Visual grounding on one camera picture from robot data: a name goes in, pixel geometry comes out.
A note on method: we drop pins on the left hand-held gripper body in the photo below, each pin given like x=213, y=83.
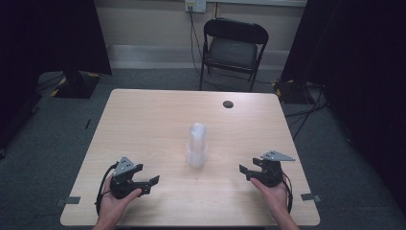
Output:
x=123, y=187

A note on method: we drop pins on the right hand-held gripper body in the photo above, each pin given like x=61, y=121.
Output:
x=271, y=172

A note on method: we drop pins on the stack of clear plastic cups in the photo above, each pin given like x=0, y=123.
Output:
x=197, y=147

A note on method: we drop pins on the person's left hand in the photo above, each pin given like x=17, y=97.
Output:
x=113, y=206

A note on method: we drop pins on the person's right hand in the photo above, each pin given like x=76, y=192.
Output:
x=274, y=198

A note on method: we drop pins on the grey tape strip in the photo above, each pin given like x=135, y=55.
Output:
x=311, y=197
x=68, y=201

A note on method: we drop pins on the black stand base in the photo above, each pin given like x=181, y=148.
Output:
x=288, y=91
x=76, y=84

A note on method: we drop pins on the black folding chair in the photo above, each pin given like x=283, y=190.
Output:
x=233, y=51

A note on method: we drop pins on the black curtain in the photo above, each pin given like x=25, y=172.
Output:
x=38, y=48
x=360, y=80

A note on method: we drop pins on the white wall socket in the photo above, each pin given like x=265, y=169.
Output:
x=195, y=5

